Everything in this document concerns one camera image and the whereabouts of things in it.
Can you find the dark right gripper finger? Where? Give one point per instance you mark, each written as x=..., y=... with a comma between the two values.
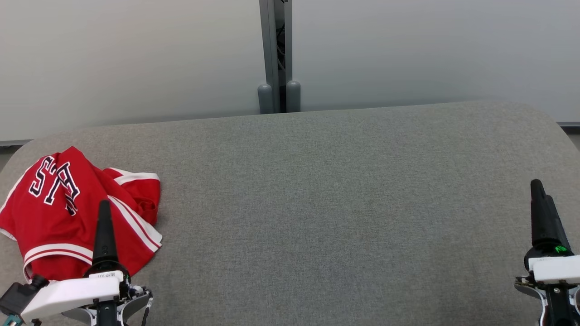
x=540, y=217
x=558, y=228

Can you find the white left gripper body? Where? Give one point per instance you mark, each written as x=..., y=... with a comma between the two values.
x=72, y=294

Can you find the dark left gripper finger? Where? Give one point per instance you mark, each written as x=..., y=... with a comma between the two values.
x=105, y=240

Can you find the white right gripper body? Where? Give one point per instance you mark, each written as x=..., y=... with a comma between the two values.
x=555, y=269

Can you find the red shorts with white bands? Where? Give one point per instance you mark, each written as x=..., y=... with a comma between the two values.
x=145, y=199

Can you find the red basketball jersey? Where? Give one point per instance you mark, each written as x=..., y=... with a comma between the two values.
x=45, y=226

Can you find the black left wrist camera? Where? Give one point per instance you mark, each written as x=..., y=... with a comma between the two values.
x=18, y=296

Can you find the teal left camera connector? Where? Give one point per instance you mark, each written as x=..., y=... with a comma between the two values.
x=13, y=320

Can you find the grey partition base rail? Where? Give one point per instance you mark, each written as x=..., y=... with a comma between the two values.
x=13, y=142
x=568, y=123

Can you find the grey cylindrical post cap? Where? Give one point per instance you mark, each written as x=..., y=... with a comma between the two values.
x=293, y=97
x=265, y=99

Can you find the grey metal partition post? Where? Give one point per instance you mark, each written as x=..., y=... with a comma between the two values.
x=268, y=45

